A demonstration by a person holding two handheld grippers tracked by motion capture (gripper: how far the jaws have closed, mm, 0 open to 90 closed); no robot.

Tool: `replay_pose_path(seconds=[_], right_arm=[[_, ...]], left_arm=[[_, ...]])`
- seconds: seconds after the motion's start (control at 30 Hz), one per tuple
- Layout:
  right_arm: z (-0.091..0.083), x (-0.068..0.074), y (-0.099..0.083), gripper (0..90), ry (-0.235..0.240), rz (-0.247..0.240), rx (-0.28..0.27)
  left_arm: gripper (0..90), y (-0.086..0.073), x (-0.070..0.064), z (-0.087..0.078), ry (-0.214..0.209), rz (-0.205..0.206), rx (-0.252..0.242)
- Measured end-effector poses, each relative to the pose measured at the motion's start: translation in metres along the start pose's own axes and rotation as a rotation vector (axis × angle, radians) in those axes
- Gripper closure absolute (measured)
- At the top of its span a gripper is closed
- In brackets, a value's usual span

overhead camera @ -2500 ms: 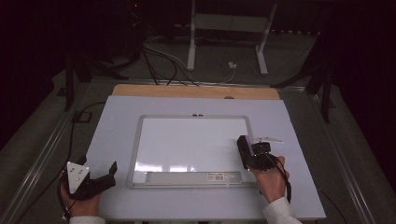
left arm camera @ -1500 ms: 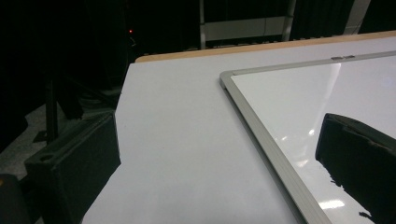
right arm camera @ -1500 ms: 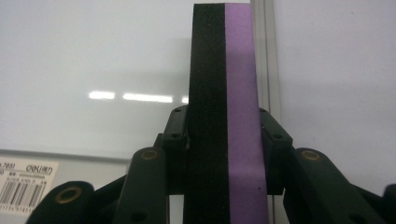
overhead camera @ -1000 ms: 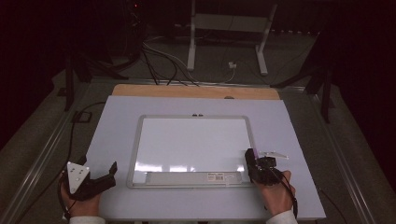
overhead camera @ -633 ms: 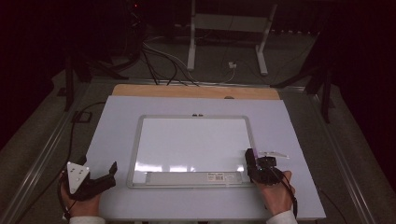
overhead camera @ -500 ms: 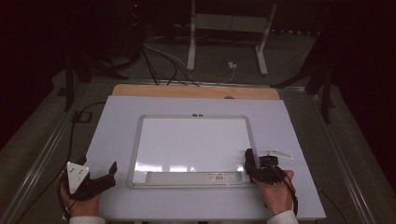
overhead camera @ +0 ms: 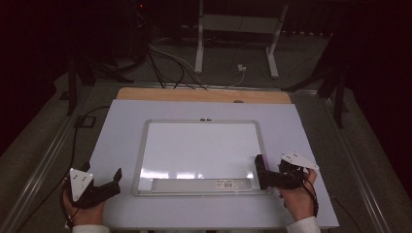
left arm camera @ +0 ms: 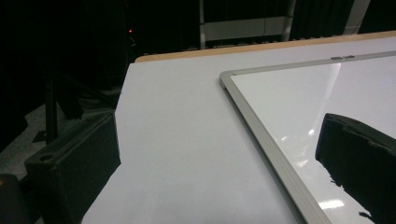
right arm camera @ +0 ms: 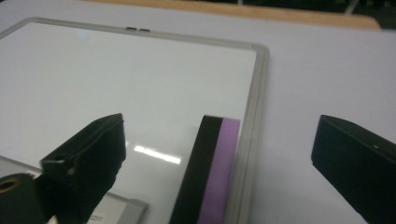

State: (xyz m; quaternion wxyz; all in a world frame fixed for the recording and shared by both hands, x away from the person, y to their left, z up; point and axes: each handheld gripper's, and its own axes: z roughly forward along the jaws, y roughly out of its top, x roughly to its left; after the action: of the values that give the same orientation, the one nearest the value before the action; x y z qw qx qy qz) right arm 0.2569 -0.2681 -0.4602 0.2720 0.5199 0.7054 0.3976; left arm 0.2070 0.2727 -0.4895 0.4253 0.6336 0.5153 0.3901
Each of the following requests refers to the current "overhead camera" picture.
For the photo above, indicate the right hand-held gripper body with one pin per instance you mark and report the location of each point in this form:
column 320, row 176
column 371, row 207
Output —
column 290, row 178

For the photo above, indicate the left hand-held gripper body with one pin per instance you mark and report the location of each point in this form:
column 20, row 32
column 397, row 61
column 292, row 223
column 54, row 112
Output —
column 82, row 194

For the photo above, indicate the black whiteboard eraser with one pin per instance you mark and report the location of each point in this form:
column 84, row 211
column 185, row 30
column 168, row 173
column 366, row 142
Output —
column 259, row 163

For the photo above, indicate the person's left hand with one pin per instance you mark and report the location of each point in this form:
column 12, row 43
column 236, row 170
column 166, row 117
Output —
column 85, row 216

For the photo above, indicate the person's right hand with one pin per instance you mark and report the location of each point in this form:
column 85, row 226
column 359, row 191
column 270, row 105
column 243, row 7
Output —
column 299, row 202

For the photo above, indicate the black square floor plate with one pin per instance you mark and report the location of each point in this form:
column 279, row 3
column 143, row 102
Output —
column 77, row 121

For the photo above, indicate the large white board sheet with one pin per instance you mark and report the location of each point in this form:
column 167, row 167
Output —
column 123, row 129

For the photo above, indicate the silver framed whiteboard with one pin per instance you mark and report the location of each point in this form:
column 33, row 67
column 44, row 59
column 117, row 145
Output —
column 194, row 145

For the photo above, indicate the black stand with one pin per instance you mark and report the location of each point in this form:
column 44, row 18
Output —
column 338, row 97
column 72, row 84

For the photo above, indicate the dark round table grommet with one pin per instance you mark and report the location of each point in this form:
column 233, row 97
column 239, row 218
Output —
column 238, row 101

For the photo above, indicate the white plug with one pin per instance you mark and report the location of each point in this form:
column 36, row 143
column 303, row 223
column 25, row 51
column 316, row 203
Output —
column 241, row 68

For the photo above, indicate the dark equipment with red light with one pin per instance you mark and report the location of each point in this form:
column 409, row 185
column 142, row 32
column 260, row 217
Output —
column 140, row 29

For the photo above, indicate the grey metal stand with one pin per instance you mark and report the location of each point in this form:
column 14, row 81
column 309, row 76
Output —
column 239, row 23

